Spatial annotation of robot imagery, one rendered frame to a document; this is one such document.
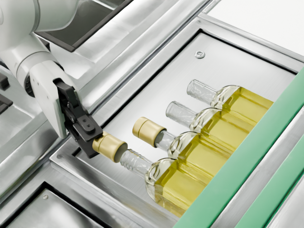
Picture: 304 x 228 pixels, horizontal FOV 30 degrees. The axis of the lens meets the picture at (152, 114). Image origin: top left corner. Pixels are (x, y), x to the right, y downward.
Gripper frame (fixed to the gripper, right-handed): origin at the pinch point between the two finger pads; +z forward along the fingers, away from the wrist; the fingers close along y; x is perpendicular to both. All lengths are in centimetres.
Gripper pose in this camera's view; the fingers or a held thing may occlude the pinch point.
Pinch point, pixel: (89, 137)
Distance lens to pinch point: 89.3
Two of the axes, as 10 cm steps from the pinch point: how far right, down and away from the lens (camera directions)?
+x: 8.2, -4.4, 3.5
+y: -0.2, -6.4, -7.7
